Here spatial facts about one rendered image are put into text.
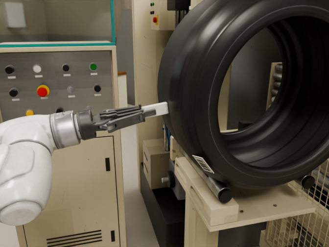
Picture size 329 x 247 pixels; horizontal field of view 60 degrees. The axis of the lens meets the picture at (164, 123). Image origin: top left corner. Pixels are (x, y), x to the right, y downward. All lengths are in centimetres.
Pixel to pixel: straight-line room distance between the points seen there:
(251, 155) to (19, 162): 76
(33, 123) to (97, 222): 102
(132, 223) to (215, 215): 138
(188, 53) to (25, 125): 41
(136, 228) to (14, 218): 160
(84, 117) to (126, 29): 483
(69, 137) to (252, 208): 61
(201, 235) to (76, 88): 90
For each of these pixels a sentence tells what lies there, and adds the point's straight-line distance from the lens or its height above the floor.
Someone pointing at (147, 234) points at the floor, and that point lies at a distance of 210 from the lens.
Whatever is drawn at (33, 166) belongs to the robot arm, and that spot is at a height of 110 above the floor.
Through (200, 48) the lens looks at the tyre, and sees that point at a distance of 67.
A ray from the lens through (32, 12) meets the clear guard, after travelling 137.
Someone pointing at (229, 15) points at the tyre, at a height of 138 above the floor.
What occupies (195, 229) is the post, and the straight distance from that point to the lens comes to 139.
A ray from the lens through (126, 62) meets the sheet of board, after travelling 535.
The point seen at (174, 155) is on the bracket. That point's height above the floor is 88.
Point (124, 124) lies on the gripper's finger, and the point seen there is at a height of 113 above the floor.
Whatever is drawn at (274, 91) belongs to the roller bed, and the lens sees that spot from 137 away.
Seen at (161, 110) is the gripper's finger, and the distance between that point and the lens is 76.
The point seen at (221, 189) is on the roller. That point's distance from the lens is 85.
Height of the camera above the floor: 136
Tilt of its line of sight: 19 degrees down
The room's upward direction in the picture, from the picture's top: straight up
